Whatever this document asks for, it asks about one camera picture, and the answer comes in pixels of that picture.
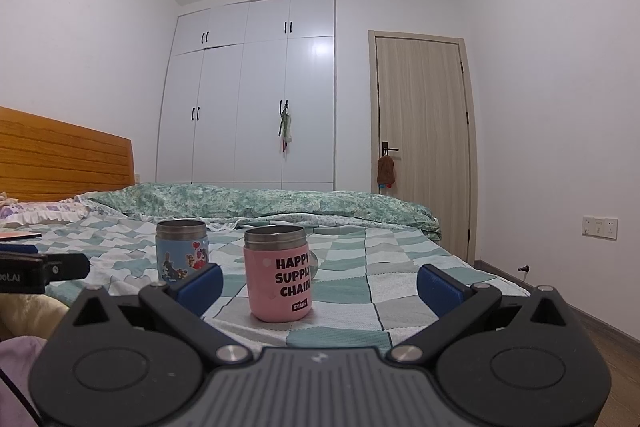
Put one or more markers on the yellow cloth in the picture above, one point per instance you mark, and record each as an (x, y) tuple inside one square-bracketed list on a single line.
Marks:
[(27, 314)]

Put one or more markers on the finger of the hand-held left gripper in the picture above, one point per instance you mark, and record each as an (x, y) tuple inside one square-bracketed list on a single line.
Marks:
[(70, 266)]

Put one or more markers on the purple cloth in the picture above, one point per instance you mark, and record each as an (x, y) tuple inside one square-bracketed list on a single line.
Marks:
[(17, 372)]

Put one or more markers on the blue cartoon cup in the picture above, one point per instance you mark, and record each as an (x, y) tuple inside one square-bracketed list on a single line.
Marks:
[(180, 257)]

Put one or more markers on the white wall socket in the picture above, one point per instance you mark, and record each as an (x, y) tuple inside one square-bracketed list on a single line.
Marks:
[(599, 227)]

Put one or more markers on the green floral duvet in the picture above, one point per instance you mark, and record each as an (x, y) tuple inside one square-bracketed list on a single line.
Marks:
[(280, 204)]

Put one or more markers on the black wall plug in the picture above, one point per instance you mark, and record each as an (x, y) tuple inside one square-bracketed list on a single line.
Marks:
[(524, 269)]

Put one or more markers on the green checkered bedsheet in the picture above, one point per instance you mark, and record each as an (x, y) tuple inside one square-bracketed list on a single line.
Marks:
[(350, 277)]

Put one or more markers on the wooden headboard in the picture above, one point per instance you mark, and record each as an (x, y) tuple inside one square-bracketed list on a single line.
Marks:
[(60, 162)]

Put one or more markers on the light wooden door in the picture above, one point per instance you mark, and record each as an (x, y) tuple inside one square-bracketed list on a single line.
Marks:
[(425, 132)]

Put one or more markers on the green hanging ornament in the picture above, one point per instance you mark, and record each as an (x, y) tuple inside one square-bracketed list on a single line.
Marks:
[(285, 127)]

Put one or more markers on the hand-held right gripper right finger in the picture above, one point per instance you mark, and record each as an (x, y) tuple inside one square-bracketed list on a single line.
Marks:
[(440, 292)]

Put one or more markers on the white wardrobe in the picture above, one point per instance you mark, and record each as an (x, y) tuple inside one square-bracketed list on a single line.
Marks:
[(250, 97)]

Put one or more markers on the pink flat book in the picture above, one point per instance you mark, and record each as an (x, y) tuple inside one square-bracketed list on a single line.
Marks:
[(17, 235)]

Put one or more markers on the grey rounded object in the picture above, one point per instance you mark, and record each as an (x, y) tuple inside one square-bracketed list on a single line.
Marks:
[(315, 266)]

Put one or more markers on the pink cup with black print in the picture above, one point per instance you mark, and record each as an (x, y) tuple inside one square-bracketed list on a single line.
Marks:
[(277, 277)]

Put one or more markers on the purple floral pillow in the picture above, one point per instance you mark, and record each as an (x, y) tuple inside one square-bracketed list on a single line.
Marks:
[(35, 213)]

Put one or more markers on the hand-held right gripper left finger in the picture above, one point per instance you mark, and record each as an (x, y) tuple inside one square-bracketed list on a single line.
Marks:
[(200, 289)]

